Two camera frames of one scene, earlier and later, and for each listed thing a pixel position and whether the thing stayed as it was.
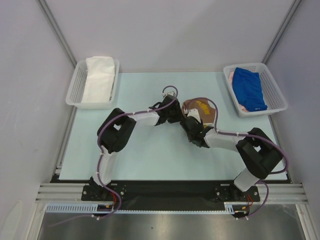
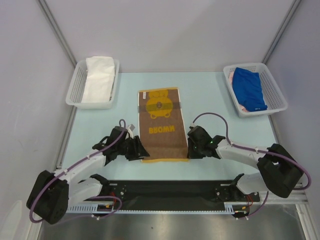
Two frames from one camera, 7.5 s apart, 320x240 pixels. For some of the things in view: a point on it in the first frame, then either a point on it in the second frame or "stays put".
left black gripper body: [174, 116] -> [121, 147]
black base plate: [169, 195] stays put
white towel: [99, 81] stays put
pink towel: [230, 79] stays put
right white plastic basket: [274, 97] stays put
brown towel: [207, 113] -> [161, 125]
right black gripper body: [188, 122] -> [194, 146]
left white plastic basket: [76, 89] stays put
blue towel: [247, 88] stays put
